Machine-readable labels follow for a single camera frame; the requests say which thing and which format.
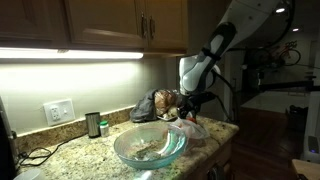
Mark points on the tan wooden table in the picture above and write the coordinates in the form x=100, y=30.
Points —
x=306, y=170

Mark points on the stainless steel cup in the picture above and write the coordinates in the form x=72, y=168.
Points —
x=92, y=125

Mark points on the large glass bowl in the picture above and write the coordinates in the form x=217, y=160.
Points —
x=150, y=150

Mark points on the yellow onion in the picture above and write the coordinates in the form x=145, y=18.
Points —
x=173, y=112

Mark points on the white wall outlet plate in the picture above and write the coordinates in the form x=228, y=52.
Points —
x=59, y=112

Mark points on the wooden upper cabinet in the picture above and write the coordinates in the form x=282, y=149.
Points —
x=100, y=20

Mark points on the small bottle green cap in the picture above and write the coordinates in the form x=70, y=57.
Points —
x=104, y=129

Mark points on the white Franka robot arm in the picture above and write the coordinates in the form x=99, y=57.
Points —
x=240, y=16

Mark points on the clear plastic bag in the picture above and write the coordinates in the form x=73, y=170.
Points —
x=196, y=131

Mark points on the white appliance blue light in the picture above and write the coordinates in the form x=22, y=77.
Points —
x=311, y=133

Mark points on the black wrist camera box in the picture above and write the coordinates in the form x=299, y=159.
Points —
x=205, y=96

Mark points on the ceiling spot light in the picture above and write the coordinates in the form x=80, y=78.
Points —
x=280, y=10
x=295, y=30

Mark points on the wooden base cabinet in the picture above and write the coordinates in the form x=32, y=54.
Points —
x=220, y=156

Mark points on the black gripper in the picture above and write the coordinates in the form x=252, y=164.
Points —
x=190, y=106

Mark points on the bread in plastic bag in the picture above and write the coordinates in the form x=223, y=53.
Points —
x=165, y=100

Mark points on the black bin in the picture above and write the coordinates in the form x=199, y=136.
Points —
x=298, y=120

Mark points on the under-cabinet light strip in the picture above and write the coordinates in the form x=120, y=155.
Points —
x=66, y=54

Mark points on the red bicycle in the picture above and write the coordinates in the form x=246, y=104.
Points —
x=283, y=50

